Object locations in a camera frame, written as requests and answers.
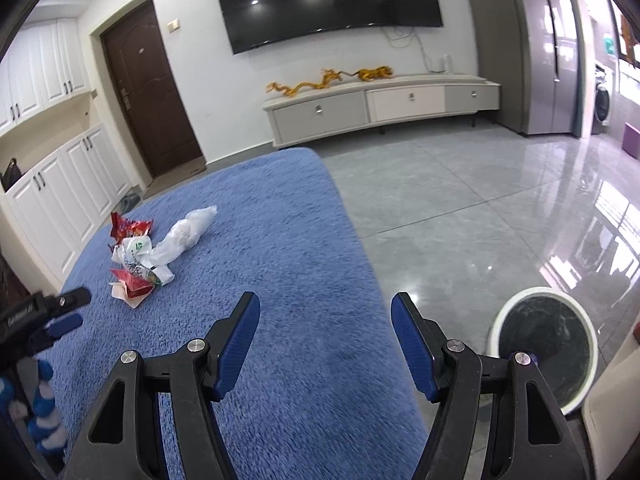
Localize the red paper box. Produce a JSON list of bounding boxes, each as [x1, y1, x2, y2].
[[110, 269, 155, 309]]

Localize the white printed plastic bag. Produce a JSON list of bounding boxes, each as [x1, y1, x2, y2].
[[112, 236, 175, 286]]

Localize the red triangular snack bag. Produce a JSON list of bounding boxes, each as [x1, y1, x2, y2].
[[110, 211, 153, 252]]

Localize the translucent white plastic bag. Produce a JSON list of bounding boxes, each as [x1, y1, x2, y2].
[[150, 206, 218, 266]]

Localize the white round trash bin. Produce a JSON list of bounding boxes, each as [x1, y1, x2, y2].
[[486, 286, 599, 415]]

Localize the beige marble counter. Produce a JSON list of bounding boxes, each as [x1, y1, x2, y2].
[[582, 330, 639, 479]]

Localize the blue fluffy rug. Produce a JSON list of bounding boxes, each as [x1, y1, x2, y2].
[[37, 146, 429, 480]]

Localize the grey slippers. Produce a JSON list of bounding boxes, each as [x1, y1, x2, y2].
[[113, 188, 142, 216]]

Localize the black bag on shelf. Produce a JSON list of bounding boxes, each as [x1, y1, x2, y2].
[[1, 158, 23, 191]]

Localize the brown entrance door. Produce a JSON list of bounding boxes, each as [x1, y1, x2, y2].
[[101, 0, 202, 177]]

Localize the white TV cabinet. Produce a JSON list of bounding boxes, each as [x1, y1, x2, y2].
[[262, 74, 500, 148]]

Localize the golden dragon ornament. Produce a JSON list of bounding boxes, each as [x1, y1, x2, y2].
[[266, 68, 345, 98]]

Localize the golden tiger ornament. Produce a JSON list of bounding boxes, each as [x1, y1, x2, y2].
[[355, 66, 394, 82]]

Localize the washing machine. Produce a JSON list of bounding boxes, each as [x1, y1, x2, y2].
[[591, 62, 614, 134]]

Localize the grey double door refrigerator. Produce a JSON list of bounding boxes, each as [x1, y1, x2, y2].
[[469, 0, 579, 136]]

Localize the white wall cabinets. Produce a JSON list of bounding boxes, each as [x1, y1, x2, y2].
[[1, 18, 131, 290]]

